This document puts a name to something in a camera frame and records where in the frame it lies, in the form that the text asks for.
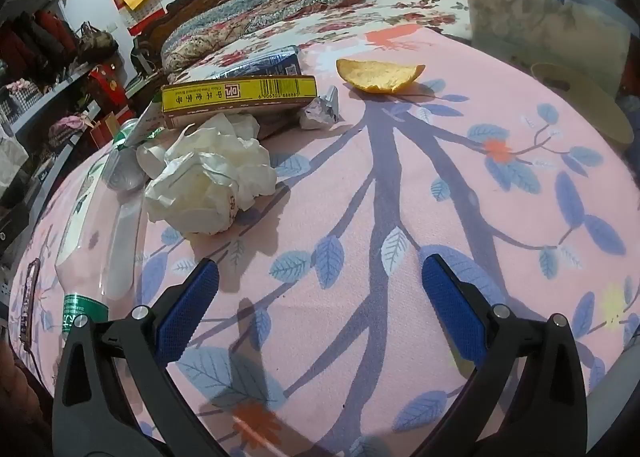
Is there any smartphone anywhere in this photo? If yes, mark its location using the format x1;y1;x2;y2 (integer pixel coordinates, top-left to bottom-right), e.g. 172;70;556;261
19;258;42;344

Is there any beige round waste bin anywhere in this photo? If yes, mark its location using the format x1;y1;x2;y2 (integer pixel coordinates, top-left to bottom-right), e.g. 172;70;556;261
529;62;636;146

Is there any brown patterned handbag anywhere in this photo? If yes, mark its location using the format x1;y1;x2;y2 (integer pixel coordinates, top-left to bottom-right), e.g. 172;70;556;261
76;21;120;66

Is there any clear storage box blue lid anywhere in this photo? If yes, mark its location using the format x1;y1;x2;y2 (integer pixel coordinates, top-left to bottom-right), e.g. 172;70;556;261
449;0;640;94

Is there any dark blue packet box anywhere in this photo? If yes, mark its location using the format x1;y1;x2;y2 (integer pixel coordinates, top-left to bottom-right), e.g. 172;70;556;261
200;46;303;84

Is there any red gift bag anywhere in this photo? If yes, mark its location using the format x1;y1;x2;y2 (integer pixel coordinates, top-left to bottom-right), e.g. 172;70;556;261
86;64;135;149

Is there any silver foil wrapper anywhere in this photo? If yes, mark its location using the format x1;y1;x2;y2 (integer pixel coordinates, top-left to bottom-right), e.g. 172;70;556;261
299;86;342;131

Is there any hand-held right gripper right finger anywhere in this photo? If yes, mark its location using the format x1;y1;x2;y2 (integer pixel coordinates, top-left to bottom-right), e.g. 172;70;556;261
421;253;587;457

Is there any white tissue paper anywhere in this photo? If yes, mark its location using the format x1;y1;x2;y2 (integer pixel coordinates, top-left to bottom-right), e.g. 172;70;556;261
144;113;279;236

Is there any yellow cardboard box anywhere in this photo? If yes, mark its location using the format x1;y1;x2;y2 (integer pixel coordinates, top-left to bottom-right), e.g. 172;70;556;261
161;76;317;129

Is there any crushed clear plastic bottle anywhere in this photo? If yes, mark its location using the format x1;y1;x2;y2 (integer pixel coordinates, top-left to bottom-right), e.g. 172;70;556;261
102;118;167;191

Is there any pink leaf printed blanket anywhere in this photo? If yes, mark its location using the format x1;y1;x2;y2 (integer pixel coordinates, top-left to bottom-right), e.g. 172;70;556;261
7;24;640;457

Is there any shelf with folded clothes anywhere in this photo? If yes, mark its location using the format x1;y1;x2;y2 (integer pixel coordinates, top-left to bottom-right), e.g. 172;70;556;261
0;0;126;198

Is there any floral bed sheet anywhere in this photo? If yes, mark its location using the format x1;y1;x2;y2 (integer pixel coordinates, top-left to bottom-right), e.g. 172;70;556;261
197;0;472;84

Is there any orange peel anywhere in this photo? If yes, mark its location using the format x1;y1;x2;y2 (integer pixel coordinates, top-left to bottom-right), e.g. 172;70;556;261
336;58;426;95

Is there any clear plastic bottle green label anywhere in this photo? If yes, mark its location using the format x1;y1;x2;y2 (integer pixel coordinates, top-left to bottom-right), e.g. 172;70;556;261
54;187;147;339

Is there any floral quilt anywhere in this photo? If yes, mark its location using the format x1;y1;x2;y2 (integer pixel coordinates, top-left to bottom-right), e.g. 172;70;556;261
161;0;367;74

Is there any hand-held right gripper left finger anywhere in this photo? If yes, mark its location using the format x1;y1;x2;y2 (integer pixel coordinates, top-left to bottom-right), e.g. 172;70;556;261
52;258;221;457

